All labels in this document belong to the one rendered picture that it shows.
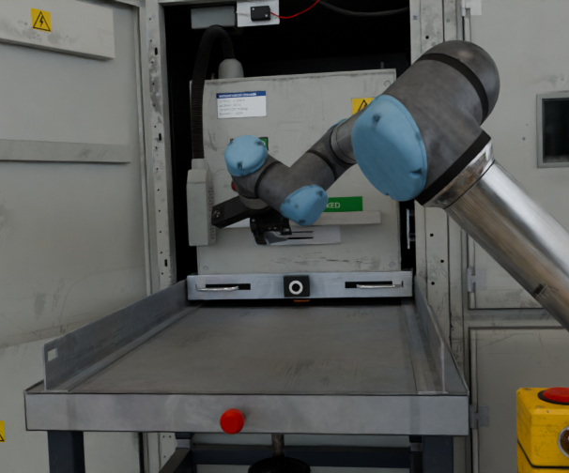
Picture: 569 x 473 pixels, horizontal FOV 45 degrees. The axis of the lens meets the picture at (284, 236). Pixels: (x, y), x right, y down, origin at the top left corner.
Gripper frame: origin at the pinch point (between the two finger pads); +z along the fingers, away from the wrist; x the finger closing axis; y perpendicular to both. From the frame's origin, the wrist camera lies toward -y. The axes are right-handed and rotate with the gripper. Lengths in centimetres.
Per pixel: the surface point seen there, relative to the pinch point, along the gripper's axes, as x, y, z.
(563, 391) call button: -48, 43, -61
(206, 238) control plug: 2.0, -14.2, 2.7
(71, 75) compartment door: 29, -39, -24
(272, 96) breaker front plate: 35.7, 0.9, -4.0
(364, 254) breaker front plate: 2.5, 21.0, 15.3
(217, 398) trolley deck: -44, 2, -41
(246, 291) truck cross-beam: -4.9, -7.5, 18.1
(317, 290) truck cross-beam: -5.1, 9.7, 18.2
